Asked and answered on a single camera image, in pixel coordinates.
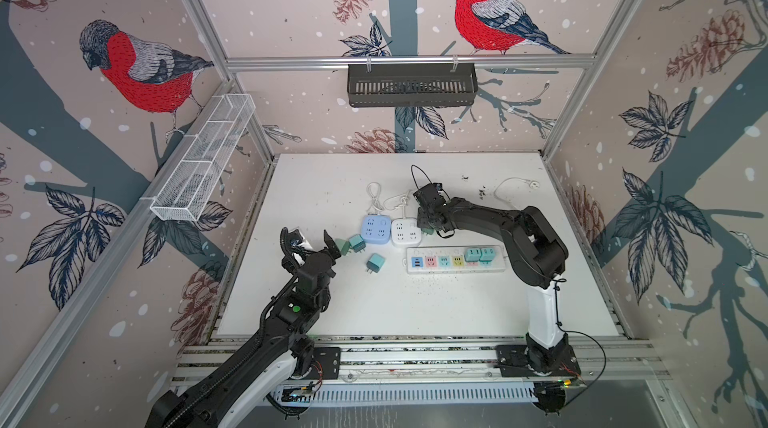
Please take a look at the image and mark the black wire basket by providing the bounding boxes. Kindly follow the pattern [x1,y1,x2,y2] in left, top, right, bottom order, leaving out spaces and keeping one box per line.
[347,63,478,108]

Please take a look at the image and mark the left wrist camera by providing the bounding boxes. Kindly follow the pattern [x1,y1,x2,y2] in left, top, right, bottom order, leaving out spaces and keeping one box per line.
[287,230,313,251]

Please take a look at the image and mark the white mesh shelf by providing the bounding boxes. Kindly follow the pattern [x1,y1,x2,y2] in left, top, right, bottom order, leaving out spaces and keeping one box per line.
[150,93,255,222]

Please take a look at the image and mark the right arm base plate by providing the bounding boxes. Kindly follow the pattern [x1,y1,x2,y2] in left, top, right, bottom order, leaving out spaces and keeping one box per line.
[495,344,581,378]

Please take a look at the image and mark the blue square power socket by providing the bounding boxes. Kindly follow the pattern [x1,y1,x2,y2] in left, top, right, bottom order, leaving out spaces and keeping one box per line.
[360,214,392,245]

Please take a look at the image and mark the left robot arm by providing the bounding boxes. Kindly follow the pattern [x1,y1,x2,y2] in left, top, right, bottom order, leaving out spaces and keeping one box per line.
[146,228,342,427]

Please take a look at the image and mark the white square power socket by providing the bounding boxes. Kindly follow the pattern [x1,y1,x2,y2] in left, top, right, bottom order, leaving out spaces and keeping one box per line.
[391,217,422,247]

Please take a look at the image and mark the teal plug adapter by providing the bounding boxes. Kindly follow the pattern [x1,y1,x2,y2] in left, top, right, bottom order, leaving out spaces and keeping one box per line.
[464,247,482,264]
[366,253,386,273]
[479,247,497,264]

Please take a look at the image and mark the long white power strip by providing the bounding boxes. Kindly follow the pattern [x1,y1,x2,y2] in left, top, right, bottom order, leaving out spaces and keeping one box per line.
[403,245,510,275]

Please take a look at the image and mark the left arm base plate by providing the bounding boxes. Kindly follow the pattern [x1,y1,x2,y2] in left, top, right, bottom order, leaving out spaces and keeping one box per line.
[290,347,341,381]

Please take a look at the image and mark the white bundled cable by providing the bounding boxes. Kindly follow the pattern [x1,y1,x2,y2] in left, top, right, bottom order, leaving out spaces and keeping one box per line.
[383,187,418,219]
[365,181,385,216]

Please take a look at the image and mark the white power strip cable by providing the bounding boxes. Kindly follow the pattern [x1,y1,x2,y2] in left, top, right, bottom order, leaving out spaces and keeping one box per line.
[493,177,541,210]

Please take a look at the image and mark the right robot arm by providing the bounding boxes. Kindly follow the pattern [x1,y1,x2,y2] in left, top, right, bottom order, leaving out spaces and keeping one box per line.
[414,183,581,377]

